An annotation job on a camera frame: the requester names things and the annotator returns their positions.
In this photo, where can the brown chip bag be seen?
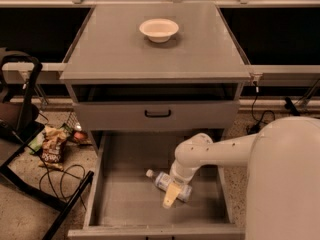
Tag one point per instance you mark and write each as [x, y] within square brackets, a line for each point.
[53, 146]

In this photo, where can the green snack bag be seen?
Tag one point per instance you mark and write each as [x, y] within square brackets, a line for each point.
[36, 144]

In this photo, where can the grey drawer cabinet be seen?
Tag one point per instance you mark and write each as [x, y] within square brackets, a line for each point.
[114, 62]

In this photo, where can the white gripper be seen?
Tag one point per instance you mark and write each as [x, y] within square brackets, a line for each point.
[177, 178]

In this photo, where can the white paper bowl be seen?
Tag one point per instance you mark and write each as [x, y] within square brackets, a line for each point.
[159, 30]

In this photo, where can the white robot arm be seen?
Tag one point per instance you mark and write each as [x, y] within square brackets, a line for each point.
[283, 182]

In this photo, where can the closed grey top drawer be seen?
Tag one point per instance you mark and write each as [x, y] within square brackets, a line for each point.
[129, 116]

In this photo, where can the black metal chair frame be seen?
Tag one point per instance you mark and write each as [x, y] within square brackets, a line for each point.
[18, 129]

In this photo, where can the red apple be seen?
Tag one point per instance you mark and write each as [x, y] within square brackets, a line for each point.
[80, 136]

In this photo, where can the black drawer handle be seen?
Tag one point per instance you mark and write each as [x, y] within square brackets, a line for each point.
[155, 114]

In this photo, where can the open grey middle drawer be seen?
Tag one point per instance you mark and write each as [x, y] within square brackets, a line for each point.
[124, 204]

